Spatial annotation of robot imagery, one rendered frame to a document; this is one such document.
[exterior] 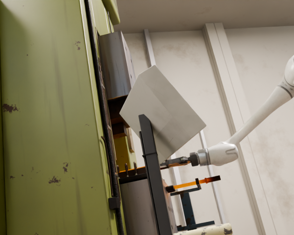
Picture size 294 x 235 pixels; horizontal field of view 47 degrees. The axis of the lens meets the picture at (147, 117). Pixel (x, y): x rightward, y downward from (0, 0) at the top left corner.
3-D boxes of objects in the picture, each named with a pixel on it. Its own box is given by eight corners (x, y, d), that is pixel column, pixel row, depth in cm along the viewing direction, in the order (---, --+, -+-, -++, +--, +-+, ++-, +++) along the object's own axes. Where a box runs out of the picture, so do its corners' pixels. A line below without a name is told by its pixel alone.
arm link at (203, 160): (210, 166, 181) (199, 168, 182) (206, 150, 184) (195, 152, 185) (210, 163, 172) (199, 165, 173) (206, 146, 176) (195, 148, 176)
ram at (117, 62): (144, 116, 214) (134, 61, 227) (132, 93, 178) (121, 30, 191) (81, 131, 217) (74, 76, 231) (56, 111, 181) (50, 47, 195)
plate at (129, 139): (135, 152, 220) (130, 127, 226) (132, 149, 212) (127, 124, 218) (131, 153, 220) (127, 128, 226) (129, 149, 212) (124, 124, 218)
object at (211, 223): (215, 224, 236) (214, 221, 236) (214, 224, 198) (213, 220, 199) (173, 232, 239) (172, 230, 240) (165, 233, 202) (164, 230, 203)
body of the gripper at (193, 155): (199, 163, 174) (181, 167, 175) (199, 166, 182) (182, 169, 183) (196, 149, 176) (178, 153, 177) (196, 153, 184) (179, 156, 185)
